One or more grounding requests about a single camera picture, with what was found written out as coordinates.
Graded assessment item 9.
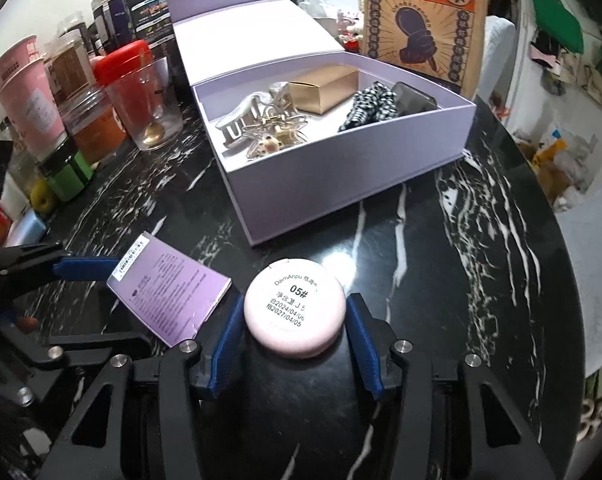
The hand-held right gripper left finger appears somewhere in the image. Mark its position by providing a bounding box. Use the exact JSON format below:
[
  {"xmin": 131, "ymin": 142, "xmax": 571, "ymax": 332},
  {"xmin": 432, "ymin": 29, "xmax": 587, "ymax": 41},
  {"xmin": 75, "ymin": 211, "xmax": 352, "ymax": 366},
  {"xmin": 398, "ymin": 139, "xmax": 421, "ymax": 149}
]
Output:
[{"xmin": 38, "ymin": 290, "xmax": 247, "ymax": 480}]

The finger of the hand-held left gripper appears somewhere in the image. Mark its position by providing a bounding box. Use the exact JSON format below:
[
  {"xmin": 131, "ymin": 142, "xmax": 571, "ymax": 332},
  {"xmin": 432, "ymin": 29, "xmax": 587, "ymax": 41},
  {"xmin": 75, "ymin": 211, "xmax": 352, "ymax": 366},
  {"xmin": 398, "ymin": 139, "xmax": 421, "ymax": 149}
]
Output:
[
  {"xmin": 0, "ymin": 242, "xmax": 126, "ymax": 283},
  {"xmin": 0, "ymin": 327, "xmax": 154, "ymax": 411}
]

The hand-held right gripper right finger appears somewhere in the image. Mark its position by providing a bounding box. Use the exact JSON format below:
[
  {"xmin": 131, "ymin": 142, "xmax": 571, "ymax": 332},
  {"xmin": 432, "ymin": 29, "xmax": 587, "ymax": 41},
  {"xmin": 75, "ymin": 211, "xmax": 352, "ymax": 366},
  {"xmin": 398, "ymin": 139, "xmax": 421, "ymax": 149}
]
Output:
[{"xmin": 345, "ymin": 292, "xmax": 562, "ymax": 480}]

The pink round compact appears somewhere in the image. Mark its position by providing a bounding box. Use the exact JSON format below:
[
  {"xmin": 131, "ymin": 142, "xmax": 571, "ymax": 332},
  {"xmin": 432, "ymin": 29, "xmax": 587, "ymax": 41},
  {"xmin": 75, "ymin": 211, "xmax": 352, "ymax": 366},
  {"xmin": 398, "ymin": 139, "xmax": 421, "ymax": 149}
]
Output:
[{"xmin": 244, "ymin": 258, "xmax": 348, "ymax": 359}]

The purple card box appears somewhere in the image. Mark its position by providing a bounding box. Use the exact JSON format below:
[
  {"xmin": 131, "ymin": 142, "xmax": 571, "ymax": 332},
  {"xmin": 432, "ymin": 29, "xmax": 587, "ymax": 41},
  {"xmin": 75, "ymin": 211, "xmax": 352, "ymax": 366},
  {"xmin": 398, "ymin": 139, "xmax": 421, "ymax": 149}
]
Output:
[{"xmin": 106, "ymin": 232, "xmax": 233, "ymax": 348}]

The lavender gift box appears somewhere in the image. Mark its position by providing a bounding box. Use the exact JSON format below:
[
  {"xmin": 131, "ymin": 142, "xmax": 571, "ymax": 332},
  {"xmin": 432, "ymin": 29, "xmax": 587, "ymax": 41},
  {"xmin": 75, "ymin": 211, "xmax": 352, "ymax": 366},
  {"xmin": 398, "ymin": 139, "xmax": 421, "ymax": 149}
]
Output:
[{"xmin": 167, "ymin": 0, "xmax": 478, "ymax": 247}]

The gold hair clip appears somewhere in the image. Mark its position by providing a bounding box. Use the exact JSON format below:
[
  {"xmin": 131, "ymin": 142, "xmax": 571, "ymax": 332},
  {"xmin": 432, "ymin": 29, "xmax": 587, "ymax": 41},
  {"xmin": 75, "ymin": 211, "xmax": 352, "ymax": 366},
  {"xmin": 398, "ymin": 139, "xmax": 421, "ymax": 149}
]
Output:
[{"xmin": 243, "ymin": 112, "xmax": 312, "ymax": 161}]

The black white checkered scrunchie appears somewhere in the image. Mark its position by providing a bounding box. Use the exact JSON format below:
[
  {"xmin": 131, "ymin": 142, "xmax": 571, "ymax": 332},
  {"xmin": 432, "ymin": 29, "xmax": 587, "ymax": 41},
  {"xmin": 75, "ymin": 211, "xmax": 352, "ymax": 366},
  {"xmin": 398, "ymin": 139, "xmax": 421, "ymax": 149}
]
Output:
[{"xmin": 337, "ymin": 81, "xmax": 399, "ymax": 133}]

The gold rectangular box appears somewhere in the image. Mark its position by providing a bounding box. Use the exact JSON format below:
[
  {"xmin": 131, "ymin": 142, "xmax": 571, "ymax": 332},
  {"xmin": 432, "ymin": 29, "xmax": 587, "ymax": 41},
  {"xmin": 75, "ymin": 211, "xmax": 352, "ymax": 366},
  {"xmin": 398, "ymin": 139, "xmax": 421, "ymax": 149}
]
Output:
[{"xmin": 287, "ymin": 65, "xmax": 360, "ymax": 115}]

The light blue roll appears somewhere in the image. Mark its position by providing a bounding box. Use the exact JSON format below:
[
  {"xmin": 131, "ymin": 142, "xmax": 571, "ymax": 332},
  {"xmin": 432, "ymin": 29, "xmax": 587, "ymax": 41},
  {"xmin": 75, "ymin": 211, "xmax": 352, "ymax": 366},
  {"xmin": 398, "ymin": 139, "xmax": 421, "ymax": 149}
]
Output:
[{"xmin": 8, "ymin": 210, "xmax": 47, "ymax": 246}]

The yellow fruit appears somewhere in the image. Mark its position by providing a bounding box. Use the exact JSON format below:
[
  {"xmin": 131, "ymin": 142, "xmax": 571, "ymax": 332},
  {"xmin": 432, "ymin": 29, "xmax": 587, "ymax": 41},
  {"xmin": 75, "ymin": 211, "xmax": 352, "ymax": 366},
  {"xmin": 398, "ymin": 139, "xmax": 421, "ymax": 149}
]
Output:
[{"xmin": 31, "ymin": 180, "xmax": 57, "ymax": 213}]

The green jar with black lid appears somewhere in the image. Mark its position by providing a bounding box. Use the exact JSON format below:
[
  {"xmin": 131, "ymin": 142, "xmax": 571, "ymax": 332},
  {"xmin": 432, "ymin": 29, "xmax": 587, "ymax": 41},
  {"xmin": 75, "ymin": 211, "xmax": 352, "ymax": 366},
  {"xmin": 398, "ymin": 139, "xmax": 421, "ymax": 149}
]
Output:
[{"xmin": 40, "ymin": 140, "xmax": 94, "ymax": 201}]

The pink paper cup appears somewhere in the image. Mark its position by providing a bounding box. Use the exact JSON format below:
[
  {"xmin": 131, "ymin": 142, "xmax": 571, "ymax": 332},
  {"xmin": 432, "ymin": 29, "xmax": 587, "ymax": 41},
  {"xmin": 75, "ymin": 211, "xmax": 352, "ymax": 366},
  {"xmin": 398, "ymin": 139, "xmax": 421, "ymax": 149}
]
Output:
[
  {"xmin": 0, "ymin": 60, "xmax": 64, "ymax": 153},
  {"xmin": 0, "ymin": 35, "xmax": 47, "ymax": 96}
]

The clear jar with orange contents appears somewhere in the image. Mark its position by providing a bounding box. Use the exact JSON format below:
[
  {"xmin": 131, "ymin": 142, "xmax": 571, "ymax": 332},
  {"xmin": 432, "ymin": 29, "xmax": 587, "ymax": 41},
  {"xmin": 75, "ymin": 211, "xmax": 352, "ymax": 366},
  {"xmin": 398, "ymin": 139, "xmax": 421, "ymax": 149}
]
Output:
[{"xmin": 61, "ymin": 85, "xmax": 127, "ymax": 163}]

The clear jar with brown contents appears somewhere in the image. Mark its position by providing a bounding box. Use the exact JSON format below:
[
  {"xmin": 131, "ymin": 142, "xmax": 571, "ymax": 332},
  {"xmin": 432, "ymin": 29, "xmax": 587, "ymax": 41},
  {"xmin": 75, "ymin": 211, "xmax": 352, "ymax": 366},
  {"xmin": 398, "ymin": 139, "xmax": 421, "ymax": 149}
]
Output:
[{"xmin": 46, "ymin": 30, "xmax": 99, "ymax": 106}]

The clear drinking glass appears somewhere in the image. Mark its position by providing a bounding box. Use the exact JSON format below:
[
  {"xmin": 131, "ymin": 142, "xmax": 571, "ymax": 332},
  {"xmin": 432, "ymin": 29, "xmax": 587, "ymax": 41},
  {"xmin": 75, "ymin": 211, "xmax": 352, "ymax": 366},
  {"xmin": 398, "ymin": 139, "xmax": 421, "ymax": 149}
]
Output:
[{"xmin": 105, "ymin": 55, "xmax": 184, "ymax": 152}]

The red lidded bottle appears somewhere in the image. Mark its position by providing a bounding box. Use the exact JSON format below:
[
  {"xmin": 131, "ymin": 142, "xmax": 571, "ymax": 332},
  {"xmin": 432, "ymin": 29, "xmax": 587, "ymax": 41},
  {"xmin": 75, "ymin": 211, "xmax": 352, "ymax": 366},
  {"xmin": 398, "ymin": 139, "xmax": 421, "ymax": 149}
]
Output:
[{"xmin": 94, "ymin": 40, "xmax": 157, "ymax": 91}]

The silver hair claw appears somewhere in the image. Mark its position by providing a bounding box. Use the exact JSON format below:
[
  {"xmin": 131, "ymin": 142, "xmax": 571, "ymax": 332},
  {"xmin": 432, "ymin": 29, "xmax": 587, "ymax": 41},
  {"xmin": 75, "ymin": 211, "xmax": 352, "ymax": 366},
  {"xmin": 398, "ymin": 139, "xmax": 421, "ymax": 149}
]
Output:
[{"xmin": 216, "ymin": 91, "xmax": 302, "ymax": 153}]

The dark printed snack packet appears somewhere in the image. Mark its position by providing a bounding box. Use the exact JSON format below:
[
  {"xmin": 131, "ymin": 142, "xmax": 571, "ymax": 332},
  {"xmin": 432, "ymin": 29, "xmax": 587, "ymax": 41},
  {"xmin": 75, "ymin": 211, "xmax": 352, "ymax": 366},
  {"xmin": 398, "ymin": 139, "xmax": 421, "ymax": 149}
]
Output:
[{"xmin": 126, "ymin": 0, "xmax": 192, "ymax": 56}]

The small dark square case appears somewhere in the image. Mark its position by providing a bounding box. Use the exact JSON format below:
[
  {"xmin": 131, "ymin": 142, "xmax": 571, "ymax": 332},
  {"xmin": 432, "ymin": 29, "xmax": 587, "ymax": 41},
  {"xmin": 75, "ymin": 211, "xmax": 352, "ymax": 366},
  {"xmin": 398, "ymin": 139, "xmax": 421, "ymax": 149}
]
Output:
[{"xmin": 392, "ymin": 81, "xmax": 439, "ymax": 116}]

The pile of plastic bags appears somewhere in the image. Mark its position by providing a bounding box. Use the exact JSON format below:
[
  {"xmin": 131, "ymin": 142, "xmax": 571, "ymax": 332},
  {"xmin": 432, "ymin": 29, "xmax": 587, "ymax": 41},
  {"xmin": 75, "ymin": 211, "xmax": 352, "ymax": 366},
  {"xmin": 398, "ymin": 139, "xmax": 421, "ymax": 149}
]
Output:
[{"xmin": 511, "ymin": 125, "xmax": 592, "ymax": 211}]

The printed brown paper bag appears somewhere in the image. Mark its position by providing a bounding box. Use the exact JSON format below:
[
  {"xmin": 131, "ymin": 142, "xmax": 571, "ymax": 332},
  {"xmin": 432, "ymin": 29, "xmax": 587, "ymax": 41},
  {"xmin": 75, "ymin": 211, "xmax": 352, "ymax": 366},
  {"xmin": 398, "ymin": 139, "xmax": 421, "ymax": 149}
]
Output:
[{"xmin": 363, "ymin": 0, "xmax": 486, "ymax": 101}]

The crumpled clear plastic wrap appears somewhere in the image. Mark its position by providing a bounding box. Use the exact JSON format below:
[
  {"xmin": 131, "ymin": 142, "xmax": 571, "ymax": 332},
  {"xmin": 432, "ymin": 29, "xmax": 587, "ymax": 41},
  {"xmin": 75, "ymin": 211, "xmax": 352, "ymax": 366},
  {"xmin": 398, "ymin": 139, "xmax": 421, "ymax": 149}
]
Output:
[{"xmin": 308, "ymin": 0, "xmax": 342, "ymax": 18}]

